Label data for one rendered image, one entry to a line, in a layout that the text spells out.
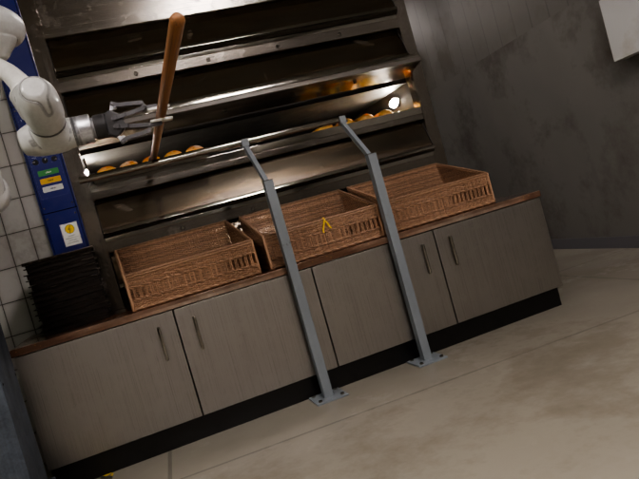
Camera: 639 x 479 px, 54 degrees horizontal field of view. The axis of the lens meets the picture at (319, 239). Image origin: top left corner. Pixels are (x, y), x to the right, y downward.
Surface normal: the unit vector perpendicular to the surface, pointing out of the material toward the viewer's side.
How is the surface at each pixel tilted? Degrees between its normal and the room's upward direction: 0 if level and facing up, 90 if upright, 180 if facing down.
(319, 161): 70
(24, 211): 90
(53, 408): 90
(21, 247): 90
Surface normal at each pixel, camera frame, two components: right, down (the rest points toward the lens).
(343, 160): 0.18, -0.36
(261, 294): 0.29, -0.04
